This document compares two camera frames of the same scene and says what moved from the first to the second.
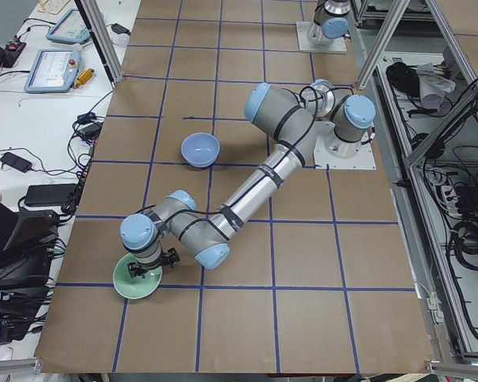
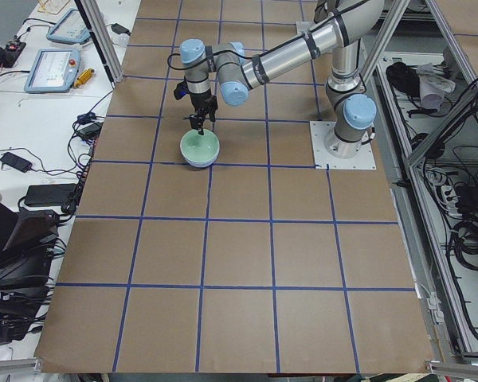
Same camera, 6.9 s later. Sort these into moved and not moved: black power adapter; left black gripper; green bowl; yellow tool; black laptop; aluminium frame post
Moved: left black gripper; green bowl
Not moved: yellow tool; black laptop; black power adapter; aluminium frame post
